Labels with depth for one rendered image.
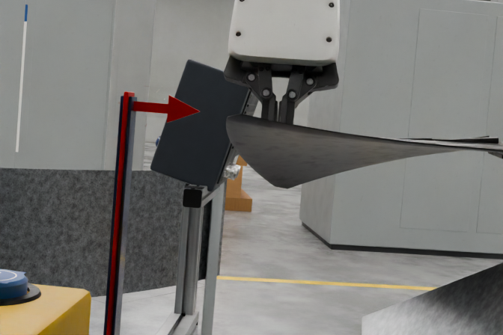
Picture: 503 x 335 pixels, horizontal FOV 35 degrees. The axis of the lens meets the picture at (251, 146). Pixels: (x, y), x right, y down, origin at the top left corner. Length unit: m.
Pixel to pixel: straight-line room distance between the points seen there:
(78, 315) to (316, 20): 0.38
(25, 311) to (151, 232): 2.22
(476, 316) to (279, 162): 0.23
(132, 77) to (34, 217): 2.61
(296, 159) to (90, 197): 1.78
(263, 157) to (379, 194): 6.22
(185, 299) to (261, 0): 0.63
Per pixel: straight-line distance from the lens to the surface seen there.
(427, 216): 7.11
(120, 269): 0.71
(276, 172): 0.79
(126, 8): 4.97
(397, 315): 0.71
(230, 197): 8.83
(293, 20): 0.73
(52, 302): 0.46
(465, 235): 7.26
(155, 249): 2.67
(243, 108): 1.27
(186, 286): 1.25
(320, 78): 0.74
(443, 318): 0.68
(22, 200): 2.42
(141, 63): 4.94
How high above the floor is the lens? 1.19
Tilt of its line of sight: 3 degrees down
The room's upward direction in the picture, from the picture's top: 5 degrees clockwise
